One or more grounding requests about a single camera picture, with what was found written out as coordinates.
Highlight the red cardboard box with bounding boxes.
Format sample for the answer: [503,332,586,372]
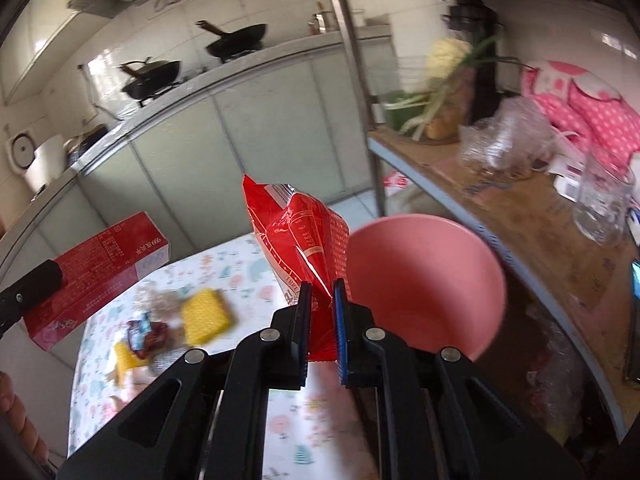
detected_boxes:
[25,211,169,351]

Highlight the yellow foam net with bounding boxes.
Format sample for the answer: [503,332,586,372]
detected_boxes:
[181,288,234,346]
[114,340,148,386]

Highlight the red snack bag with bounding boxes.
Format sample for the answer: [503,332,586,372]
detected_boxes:
[242,174,350,362]

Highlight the grey kitchen cabinet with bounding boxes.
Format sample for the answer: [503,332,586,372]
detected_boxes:
[1,32,371,284]

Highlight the person's left hand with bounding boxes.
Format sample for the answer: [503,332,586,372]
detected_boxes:
[0,373,49,465]

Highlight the crumpled red blue wrapper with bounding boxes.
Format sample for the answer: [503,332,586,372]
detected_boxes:
[127,311,168,358]

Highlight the white rice cooker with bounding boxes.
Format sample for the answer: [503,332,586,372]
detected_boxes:
[6,130,67,195]

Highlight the plastic bags under shelf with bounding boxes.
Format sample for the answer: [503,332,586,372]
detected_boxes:
[525,304,586,444]

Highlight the pink plastic bin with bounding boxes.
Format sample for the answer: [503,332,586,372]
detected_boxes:
[346,214,506,361]

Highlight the metal shelf rack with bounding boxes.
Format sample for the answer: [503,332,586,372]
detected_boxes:
[331,0,639,438]

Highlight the black wok left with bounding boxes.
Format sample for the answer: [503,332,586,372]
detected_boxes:
[118,58,181,108]

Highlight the black wok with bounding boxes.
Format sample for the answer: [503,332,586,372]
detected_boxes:
[195,20,267,64]
[118,58,181,108]

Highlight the clear plastic bag on shelf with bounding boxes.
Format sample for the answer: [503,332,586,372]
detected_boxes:
[458,96,555,182]

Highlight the glass mug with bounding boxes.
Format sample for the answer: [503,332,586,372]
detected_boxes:
[573,146,636,246]

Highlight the vegetables in jar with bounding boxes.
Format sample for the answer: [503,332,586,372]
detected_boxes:
[378,37,526,144]

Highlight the black wok right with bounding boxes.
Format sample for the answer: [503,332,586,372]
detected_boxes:
[195,20,267,64]

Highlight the pink polka dot cloth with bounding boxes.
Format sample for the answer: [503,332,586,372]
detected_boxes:
[521,61,639,162]

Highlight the black blender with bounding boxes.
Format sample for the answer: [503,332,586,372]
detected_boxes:
[444,0,500,122]

